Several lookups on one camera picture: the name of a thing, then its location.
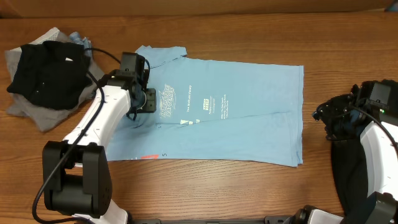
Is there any light blue printed t-shirt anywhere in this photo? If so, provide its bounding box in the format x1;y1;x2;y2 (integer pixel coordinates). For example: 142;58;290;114
106;46;304;167

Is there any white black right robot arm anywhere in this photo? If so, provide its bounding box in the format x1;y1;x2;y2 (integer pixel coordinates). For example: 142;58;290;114
285;95;397;223

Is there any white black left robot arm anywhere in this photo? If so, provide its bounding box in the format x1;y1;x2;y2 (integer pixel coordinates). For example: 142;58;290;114
37;75;156;223

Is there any black garment pile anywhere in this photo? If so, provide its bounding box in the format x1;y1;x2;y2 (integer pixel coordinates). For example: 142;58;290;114
329;79;398;218

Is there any black folded polo shirt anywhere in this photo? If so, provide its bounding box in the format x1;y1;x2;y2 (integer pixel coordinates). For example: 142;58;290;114
7;40;92;110

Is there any blue folded garment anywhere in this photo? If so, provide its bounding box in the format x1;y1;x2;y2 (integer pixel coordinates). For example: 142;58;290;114
69;32;93;57

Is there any grey folded garment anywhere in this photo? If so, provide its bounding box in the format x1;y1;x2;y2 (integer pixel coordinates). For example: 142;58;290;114
4;31;104;132

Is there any white mesh folded garment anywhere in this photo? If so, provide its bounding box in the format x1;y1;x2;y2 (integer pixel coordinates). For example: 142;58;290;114
30;27;60;44

